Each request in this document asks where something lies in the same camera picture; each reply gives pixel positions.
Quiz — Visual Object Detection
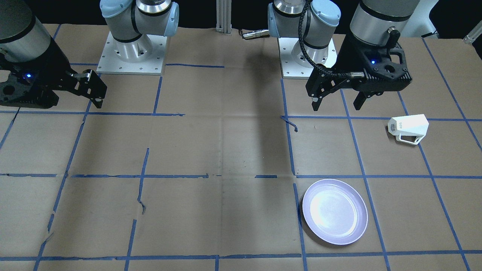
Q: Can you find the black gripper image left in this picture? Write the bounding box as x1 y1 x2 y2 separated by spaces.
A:
1 38 107 109

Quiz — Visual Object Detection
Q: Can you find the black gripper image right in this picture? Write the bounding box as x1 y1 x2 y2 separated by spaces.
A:
306 33 412 111

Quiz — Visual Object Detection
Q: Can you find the white angular cup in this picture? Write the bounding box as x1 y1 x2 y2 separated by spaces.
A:
387 114 429 145

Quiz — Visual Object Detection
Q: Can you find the lavender round plate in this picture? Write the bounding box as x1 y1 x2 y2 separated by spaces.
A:
301 179 368 245

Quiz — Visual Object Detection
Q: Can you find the white object top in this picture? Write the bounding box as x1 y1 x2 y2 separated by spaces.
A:
401 0 438 37

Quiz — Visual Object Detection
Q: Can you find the grey base plate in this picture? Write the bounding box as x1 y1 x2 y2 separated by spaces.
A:
96 33 168 76
278 38 337 79

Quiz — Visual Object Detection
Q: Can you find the black corrugated cable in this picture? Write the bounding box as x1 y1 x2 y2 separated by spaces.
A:
298 0 364 79

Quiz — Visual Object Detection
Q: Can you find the silver cable connector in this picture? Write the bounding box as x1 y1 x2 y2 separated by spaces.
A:
239 29 270 40

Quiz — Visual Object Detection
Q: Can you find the aluminium profile post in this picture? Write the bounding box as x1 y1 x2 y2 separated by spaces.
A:
215 0 232 35

